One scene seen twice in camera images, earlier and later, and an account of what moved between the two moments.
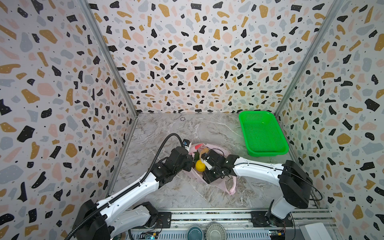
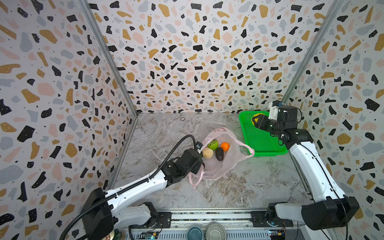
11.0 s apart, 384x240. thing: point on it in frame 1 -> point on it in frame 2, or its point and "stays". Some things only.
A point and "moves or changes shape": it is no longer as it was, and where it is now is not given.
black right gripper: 212,167 -> 263,122
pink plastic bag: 198,151 -> 214,169
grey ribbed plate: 215,231 stays
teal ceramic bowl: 195,233 stays
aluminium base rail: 238,223 stays
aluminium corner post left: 95,25 stays
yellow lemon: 200,166 moves or changes shape
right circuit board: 277,234 stays
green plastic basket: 263,135 stays
